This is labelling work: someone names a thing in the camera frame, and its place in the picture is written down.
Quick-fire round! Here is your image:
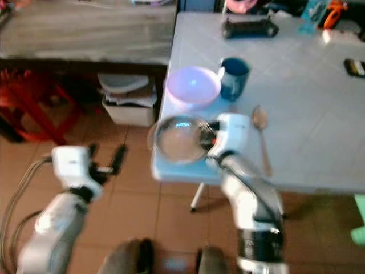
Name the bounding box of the round clear glass plate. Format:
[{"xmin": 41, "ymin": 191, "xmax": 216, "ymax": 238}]
[{"xmin": 152, "ymin": 114, "xmax": 212, "ymax": 167}]

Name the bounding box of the white lidded bin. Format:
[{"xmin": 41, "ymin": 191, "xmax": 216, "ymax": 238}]
[{"xmin": 98, "ymin": 72, "xmax": 158, "ymax": 127}]

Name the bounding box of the lilac plastic bowl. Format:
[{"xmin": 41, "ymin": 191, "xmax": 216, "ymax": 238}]
[{"xmin": 165, "ymin": 65, "xmax": 222, "ymax": 111}]

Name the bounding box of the white table leg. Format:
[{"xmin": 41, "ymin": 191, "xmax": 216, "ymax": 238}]
[{"xmin": 190, "ymin": 182, "xmax": 207, "ymax": 212}]

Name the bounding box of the blue mug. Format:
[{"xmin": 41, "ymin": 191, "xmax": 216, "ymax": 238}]
[{"xmin": 218, "ymin": 57, "xmax": 252, "ymax": 103}]

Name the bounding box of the red plastic stool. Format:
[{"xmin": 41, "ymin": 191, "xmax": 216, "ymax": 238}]
[{"xmin": 0, "ymin": 68, "xmax": 79, "ymax": 145}]

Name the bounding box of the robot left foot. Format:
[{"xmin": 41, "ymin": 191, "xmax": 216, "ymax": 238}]
[{"xmin": 99, "ymin": 238, "xmax": 155, "ymax": 274}]

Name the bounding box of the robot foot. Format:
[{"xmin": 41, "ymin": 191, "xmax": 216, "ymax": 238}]
[
  {"xmin": 99, "ymin": 238, "xmax": 155, "ymax": 274},
  {"xmin": 196, "ymin": 246, "xmax": 230, "ymax": 274}
]

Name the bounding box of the black oblong case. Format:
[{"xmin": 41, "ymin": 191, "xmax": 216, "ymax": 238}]
[{"xmin": 222, "ymin": 17, "xmax": 275, "ymax": 40}]

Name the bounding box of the grey wooden table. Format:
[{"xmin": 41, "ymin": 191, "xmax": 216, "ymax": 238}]
[{"xmin": 0, "ymin": 0, "xmax": 178, "ymax": 143}]

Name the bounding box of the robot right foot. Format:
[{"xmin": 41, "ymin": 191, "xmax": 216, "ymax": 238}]
[{"xmin": 196, "ymin": 246, "xmax": 230, "ymax": 274}]

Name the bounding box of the pink round container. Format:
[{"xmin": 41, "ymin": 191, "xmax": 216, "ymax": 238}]
[{"xmin": 225, "ymin": 0, "xmax": 259, "ymax": 14}]

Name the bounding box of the teal packet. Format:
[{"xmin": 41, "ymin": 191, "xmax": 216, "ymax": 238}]
[{"xmin": 299, "ymin": 0, "xmax": 327, "ymax": 35}]

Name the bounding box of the green plastic chair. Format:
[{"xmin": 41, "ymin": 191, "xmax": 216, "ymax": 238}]
[{"xmin": 352, "ymin": 194, "xmax": 365, "ymax": 247}]

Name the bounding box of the orange tool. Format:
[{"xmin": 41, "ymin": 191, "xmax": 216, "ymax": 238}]
[{"xmin": 322, "ymin": 0, "xmax": 349, "ymax": 30}]

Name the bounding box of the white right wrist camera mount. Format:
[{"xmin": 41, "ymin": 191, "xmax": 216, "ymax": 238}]
[{"xmin": 208, "ymin": 113, "xmax": 251, "ymax": 158}]

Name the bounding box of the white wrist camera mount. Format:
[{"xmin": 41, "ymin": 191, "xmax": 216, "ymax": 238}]
[
  {"xmin": 208, "ymin": 113, "xmax": 251, "ymax": 158},
  {"xmin": 51, "ymin": 145, "xmax": 99, "ymax": 187}
]

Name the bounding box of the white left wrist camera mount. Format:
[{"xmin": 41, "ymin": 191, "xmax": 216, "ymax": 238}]
[{"xmin": 51, "ymin": 145, "xmax": 99, "ymax": 187}]

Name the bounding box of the grey robot cable bundle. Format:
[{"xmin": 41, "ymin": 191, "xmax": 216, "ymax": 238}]
[{"xmin": 0, "ymin": 157, "xmax": 53, "ymax": 274}]

